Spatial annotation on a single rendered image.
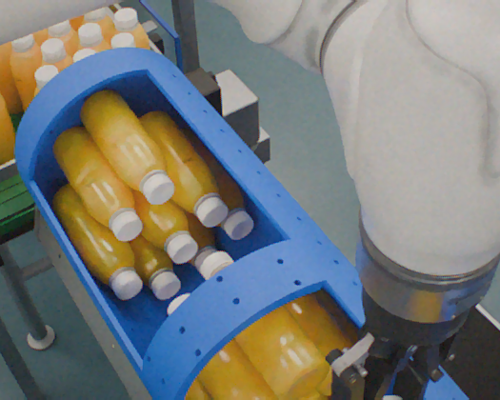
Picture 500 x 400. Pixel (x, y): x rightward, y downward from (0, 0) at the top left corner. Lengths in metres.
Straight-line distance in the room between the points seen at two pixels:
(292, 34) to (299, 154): 2.15
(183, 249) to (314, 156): 1.59
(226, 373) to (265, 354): 0.06
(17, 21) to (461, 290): 0.28
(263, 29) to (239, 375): 0.49
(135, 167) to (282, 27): 0.59
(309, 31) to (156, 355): 0.49
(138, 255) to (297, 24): 0.70
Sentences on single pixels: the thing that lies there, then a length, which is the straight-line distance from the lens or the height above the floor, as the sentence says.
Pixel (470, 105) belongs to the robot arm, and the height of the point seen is 1.69.
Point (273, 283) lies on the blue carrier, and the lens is 0.82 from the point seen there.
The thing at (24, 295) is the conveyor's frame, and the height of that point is 0.25.
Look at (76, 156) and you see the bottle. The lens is 1.11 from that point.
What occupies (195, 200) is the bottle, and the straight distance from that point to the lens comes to 1.05.
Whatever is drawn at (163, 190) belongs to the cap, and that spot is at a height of 1.15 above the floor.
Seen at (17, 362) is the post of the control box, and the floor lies 0.25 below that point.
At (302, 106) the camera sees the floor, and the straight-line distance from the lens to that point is 2.77.
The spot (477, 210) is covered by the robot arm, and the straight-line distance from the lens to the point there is 0.39.
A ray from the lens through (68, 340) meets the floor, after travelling 2.28.
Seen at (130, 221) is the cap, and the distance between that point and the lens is 1.03.
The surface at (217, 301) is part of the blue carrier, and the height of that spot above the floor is 1.23.
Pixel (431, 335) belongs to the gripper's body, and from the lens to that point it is 0.52.
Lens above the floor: 1.92
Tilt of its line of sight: 50 degrees down
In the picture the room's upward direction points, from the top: 3 degrees counter-clockwise
